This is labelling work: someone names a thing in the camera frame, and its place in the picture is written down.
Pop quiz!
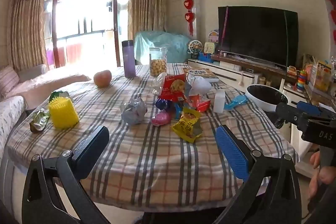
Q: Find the beige curtain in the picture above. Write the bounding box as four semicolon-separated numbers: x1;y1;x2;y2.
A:
128;0;167;65
7;0;48;71

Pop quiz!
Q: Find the stacking ring toy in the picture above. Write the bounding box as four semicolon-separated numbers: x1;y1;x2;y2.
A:
297;70;307;92

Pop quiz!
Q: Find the plaid tablecloth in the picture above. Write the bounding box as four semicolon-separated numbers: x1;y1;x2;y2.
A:
7;63;300;214

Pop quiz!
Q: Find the white television cabinet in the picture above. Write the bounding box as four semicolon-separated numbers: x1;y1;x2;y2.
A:
188;57;292;98

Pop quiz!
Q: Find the crumpled white plastic bag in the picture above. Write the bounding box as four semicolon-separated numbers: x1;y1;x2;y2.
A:
190;76;212;96

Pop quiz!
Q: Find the grey cushion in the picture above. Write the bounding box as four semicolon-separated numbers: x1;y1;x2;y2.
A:
18;64;48;81

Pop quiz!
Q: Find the pink stick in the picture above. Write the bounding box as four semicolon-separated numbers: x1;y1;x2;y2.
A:
222;7;229;51

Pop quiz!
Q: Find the yellow snack packet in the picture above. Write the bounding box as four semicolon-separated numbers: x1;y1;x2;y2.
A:
171;108;203;143

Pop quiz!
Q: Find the white spiky plastic box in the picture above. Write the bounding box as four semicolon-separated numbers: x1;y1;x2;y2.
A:
213;89;226;113

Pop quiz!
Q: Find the person's right hand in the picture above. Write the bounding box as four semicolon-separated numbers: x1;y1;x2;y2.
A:
308;151;336;199

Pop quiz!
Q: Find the colourful picture book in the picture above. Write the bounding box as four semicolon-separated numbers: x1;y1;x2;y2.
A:
182;68;219;83

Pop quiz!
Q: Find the colourful yellow box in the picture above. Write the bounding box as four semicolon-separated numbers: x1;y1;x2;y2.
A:
311;60;332;92

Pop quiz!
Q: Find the small red box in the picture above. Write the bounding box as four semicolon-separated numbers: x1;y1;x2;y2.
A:
189;95;211;112

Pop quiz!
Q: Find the colourful arched toy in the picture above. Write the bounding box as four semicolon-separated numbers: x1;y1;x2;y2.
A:
208;29;219;43

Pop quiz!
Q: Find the blue plastic wrapper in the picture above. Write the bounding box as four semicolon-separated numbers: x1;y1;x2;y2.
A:
155;98;172;110

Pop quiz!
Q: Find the brown wooden board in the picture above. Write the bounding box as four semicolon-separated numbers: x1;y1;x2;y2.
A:
211;53;298;83

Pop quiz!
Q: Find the yellow spiky plastic box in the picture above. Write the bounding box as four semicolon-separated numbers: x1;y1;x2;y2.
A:
49;97;80;130

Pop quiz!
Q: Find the white round bin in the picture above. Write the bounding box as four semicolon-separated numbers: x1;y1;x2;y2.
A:
245;84;289;112

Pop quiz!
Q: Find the olive foil wrapper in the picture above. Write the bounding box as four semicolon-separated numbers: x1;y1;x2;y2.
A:
29;108;50;133

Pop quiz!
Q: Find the silver foil wrapper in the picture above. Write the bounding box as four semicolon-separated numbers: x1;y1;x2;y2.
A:
120;97;148;125

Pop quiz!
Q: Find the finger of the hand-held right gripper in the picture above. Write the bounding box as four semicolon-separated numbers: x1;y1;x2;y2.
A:
275;102;317;130
296;101;336;118

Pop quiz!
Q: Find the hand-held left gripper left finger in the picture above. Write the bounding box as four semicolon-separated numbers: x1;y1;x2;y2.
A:
21;125;110;224

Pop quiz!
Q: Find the black flat television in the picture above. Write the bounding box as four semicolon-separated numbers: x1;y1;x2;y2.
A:
218;6;299;68

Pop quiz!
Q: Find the brown balcony door frame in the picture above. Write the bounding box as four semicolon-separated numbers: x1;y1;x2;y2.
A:
45;0;129;68

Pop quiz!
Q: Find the red cookie packet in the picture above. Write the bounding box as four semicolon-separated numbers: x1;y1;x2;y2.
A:
160;74;188;102

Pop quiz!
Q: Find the light sofa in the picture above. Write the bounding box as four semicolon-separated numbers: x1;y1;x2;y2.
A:
0;64;92;161

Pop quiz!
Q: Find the clear crumpled wrapper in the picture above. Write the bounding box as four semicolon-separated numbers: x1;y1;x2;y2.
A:
153;72;167;96

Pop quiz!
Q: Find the clear cookie jar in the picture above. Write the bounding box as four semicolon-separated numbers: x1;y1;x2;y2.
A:
149;47;168;77

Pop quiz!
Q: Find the striped cushion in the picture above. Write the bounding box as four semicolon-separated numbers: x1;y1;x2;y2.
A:
0;66;20;97

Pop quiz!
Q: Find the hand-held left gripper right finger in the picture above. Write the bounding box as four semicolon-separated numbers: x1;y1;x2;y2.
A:
213;125;302;224

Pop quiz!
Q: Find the red apple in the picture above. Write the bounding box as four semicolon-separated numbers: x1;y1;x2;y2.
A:
94;70;112;88

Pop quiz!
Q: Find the pink wrapper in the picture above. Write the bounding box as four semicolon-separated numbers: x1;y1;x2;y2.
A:
151;111;171;126

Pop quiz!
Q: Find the purple drinking bottle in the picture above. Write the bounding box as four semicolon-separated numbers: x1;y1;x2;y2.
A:
121;40;136;78

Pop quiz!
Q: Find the teal covered furniture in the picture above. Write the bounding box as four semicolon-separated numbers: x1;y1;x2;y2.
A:
134;30;195;64

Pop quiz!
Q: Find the ferris wheel toy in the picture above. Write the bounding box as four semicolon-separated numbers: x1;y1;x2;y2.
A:
187;40;204;59

